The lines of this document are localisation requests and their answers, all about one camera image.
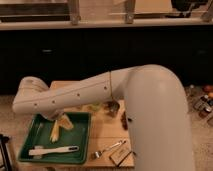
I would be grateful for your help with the black chair frame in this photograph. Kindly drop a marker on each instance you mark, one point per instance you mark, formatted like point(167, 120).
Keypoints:
point(6, 164)

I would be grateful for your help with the wooden table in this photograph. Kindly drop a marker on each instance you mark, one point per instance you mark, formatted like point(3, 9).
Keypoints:
point(105, 131)

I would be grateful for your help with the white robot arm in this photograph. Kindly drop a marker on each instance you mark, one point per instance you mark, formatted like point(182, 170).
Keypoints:
point(155, 102)

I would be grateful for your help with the silver fork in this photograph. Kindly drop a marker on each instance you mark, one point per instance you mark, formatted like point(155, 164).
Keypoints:
point(99, 153)

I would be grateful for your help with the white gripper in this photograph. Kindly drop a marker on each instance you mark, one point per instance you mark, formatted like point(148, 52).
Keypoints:
point(54, 115)

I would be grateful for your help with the dark red grape bunch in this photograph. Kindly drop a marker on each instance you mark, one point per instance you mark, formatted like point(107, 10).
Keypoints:
point(124, 121)

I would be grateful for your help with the brown rectangular box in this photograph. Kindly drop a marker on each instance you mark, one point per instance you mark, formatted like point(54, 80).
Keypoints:
point(118, 156)

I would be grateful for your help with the green plastic cup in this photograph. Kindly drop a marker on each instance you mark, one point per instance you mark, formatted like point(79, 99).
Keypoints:
point(94, 107)

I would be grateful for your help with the white handled spatula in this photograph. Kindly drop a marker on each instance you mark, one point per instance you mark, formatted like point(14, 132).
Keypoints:
point(39, 150)

